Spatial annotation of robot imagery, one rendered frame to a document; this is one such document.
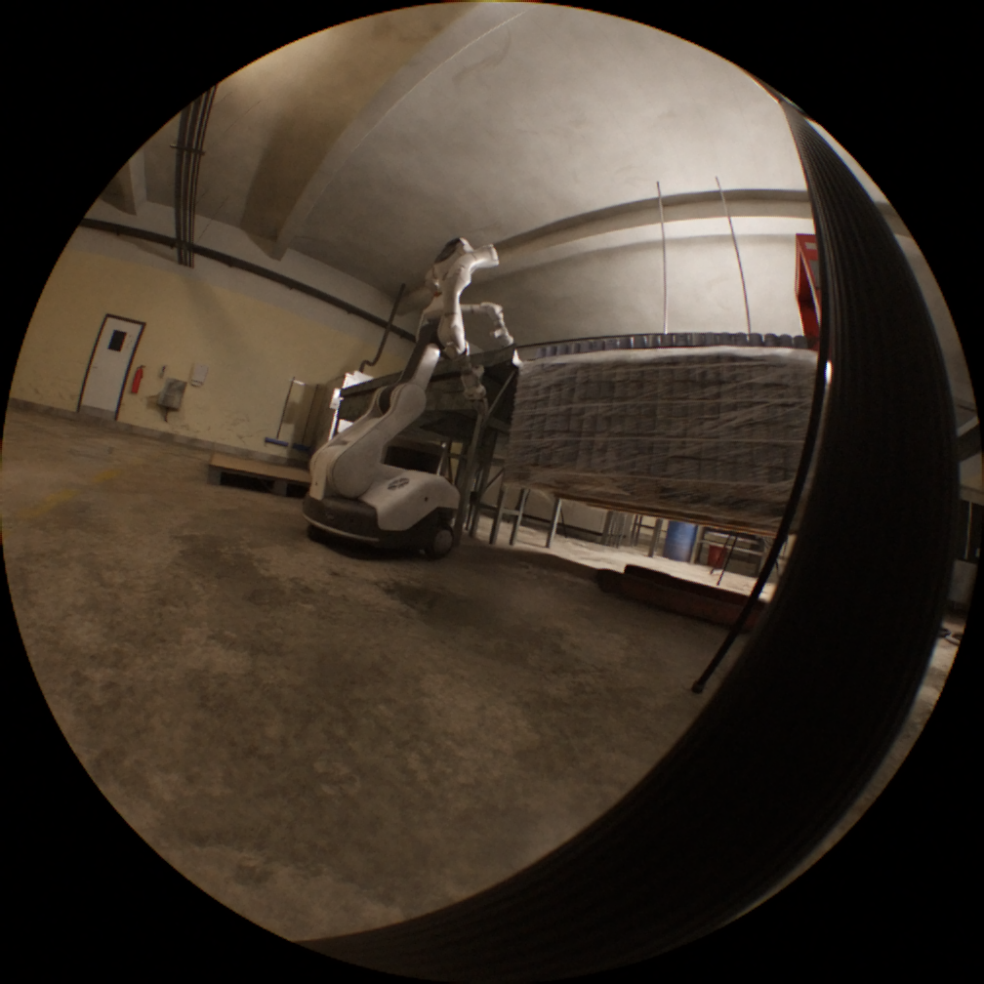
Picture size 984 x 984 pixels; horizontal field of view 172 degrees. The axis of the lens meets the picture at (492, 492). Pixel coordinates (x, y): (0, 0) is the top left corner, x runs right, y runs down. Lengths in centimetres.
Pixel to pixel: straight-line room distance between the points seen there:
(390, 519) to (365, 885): 109
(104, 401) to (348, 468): 720
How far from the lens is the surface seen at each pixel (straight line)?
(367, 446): 129
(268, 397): 767
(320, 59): 543
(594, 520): 430
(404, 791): 42
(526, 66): 467
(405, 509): 124
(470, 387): 147
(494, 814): 42
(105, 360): 819
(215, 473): 245
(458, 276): 147
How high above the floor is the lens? 34
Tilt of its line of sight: level
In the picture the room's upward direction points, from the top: 12 degrees clockwise
